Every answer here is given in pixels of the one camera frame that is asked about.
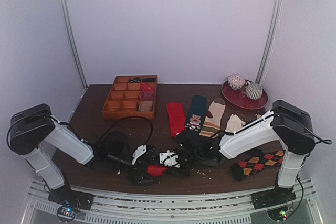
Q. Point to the red round plate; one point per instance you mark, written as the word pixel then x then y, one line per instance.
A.
pixel 240 99

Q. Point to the beige striped sock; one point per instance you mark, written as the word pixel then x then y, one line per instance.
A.
pixel 213 117

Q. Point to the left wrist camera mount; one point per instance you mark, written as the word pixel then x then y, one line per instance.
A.
pixel 139 151

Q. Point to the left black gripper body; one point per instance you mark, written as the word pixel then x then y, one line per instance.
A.
pixel 135 168

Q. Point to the beige argyle sock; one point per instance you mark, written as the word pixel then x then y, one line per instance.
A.
pixel 257 117

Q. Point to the left aluminium frame post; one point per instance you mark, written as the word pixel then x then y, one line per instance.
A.
pixel 72 43

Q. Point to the black orange argyle sock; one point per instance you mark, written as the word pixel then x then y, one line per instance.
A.
pixel 256 163

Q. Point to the teal reindeer sock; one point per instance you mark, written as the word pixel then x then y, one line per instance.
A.
pixel 196 113

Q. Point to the black striped rolled sock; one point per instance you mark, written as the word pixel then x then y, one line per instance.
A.
pixel 135 80

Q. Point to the beige rolled sock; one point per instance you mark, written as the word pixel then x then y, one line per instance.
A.
pixel 146 106

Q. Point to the aluminium frame post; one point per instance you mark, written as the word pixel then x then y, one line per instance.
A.
pixel 270 41
pixel 72 43

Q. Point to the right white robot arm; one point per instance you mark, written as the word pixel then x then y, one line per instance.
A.
pixel 282 137

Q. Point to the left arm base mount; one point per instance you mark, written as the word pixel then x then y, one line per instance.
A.
pixel 71 205

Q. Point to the beige brown sock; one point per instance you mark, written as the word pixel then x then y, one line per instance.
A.
pixel 234 123

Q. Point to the red sock with beige toe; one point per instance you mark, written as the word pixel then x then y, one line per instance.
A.
pixel 154 170

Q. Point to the wooden compartment tray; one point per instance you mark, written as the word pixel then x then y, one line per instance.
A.
pixel 123 99

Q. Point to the right aluminium frame post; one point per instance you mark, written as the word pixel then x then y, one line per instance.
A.
pixel 270 41

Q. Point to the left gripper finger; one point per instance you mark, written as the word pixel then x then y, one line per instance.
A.
pixel 135 177
pixel 146 179

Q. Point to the red rolled sock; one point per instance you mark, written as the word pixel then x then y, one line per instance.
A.
pixel 148 87

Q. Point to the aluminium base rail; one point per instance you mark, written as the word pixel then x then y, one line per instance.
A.
pixel 114 207

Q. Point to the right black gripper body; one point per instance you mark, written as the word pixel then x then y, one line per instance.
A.
pixel 179 168

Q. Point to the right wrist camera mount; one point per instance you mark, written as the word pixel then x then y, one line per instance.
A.
pixel 169 159

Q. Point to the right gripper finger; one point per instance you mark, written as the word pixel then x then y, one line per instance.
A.
pixel 181 172
pixel 167 170

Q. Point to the striped grey cup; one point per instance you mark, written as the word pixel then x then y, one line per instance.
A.
pixel 254 90

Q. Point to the white patterned bowl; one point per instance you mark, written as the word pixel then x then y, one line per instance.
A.
pixel 236 82

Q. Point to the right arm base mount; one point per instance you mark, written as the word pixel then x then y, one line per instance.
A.
pixel 275 201

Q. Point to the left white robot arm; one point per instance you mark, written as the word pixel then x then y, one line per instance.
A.
pixel 31 127

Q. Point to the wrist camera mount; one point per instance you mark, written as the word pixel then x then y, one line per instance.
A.
pixel 139 151
pixel 169 159

